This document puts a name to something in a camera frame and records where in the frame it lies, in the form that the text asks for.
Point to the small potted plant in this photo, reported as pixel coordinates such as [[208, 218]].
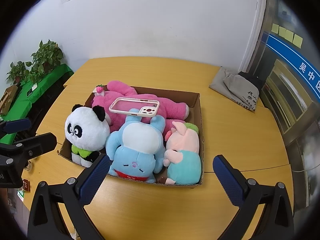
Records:
[[17, 71]]

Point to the small brown sign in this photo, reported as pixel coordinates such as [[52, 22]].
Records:
[[25, 185]]

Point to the pink phone case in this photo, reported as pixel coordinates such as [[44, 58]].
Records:
[[147, 111]]

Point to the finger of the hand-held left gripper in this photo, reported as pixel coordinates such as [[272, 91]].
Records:
[[18, 125], [37, 143]]

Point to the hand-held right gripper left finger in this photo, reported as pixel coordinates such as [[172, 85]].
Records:
[[93, 180]]

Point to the yellow sticky note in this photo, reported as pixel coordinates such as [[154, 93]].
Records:
[[297, 40], [275, 28], [282, 31], [289, 35]]

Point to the pink bear plush toy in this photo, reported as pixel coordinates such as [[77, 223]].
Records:
[[165, 107]]

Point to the blue plush toy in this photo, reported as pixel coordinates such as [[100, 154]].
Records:
[[135, 152]]

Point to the large potted plant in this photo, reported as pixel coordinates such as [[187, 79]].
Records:
[[46, 55]]

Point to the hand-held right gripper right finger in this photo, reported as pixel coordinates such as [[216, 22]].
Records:
[[228, 180]]

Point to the green tablecloth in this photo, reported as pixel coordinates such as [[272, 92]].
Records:
[[20, 102]]

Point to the panda plush toy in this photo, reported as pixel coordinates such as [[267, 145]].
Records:
[[85, 130]]

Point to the wooden desk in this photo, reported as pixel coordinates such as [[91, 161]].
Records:
[[150, 72]]

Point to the printed grey canvas bag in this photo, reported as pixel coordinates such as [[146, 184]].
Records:
[[237, 90]]

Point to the pink pig plush toy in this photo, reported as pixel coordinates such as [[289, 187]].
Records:
[[185, 162]]

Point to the blue door banner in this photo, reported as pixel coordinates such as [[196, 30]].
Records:
[[287, 52]]

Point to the brown cardboard piece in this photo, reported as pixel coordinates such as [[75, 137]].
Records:
[[7, 100]]

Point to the cardboard box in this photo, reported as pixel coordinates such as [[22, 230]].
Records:
[[195, 105]]

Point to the small white card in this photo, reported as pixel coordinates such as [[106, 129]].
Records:
[[33, 86]]

